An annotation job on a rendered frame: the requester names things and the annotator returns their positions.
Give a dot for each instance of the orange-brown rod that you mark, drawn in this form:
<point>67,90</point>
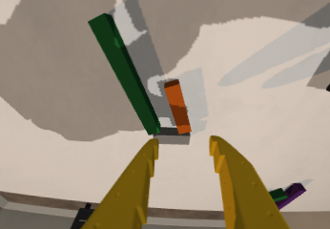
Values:
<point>176,101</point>

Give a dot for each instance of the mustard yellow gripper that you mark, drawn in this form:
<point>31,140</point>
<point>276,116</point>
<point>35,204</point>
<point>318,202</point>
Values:
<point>246,202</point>

